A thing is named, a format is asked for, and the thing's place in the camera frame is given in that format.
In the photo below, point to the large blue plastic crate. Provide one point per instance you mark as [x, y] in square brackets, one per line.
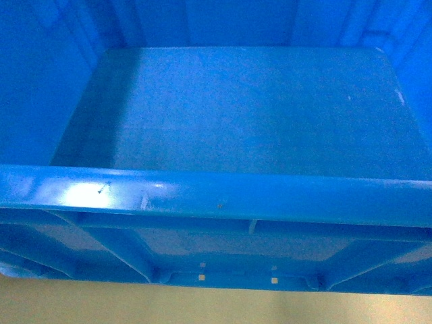
[266, 145]

